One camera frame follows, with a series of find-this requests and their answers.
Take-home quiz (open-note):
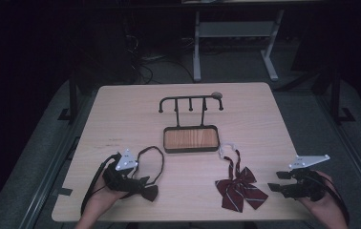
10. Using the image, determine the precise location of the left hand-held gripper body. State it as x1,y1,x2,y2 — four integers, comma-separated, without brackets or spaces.
101,148,145,194

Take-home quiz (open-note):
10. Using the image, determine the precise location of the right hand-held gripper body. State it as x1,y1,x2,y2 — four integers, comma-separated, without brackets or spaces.
283,154,331,203

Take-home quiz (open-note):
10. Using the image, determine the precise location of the black bow tie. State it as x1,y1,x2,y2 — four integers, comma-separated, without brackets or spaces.
122,145,165,203

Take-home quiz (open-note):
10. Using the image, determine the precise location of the red striped bow tie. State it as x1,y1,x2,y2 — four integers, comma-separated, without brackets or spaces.
214,142,269,214

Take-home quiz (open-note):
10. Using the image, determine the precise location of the black hook rack wooden base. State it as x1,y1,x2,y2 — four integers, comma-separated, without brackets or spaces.
158,92,225,155

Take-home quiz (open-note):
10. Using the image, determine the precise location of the person's right hand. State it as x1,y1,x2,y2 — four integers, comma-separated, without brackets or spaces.
297,171,341,218

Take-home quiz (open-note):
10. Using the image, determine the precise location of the person's left hand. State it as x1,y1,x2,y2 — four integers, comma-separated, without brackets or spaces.
87,173,129,208

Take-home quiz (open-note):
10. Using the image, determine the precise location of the grey tape strip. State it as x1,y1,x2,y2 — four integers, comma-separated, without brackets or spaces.
52,187,74,198

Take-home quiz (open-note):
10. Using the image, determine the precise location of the black metal stand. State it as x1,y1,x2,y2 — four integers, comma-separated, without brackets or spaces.
329,65,357,126
56,69,81,124

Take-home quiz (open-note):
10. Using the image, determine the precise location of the grey metal rail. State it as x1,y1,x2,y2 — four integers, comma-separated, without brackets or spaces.
316,94,361,211
18,94,89,229

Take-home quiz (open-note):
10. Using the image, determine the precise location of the bundle of floor cables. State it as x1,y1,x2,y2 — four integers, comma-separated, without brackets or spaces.
122,18,196,86

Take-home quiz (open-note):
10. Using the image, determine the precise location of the grey metal table frame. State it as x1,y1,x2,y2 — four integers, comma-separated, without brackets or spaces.
192,9,286,83

